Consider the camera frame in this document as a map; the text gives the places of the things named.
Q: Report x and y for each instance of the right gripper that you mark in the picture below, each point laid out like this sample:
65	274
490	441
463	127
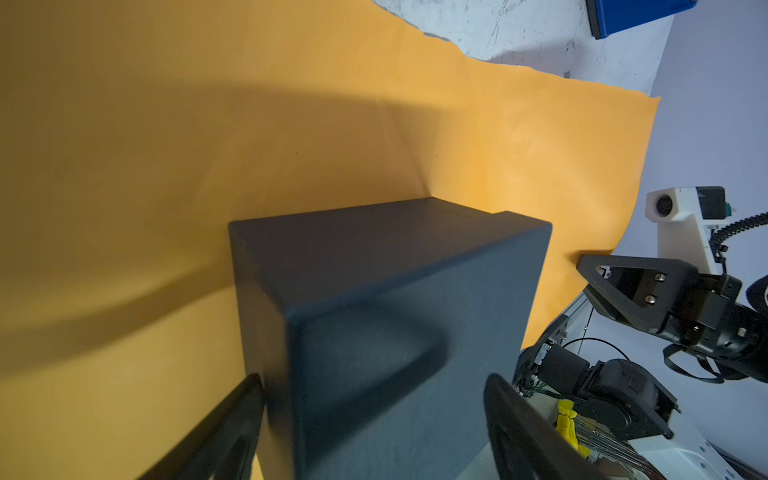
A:
728	339

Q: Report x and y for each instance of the blue tape dispenser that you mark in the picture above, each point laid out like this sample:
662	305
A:
607	17

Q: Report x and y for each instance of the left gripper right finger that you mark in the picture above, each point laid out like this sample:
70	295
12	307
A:
523	444

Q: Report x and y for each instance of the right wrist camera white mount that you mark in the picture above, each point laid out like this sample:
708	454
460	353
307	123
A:
685	218

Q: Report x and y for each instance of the dark navy gift box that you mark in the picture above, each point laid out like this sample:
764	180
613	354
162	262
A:
374	329

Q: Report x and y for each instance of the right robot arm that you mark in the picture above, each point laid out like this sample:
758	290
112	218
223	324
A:
619	393

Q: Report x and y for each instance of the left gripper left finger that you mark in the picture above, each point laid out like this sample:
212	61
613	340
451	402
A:
223	445

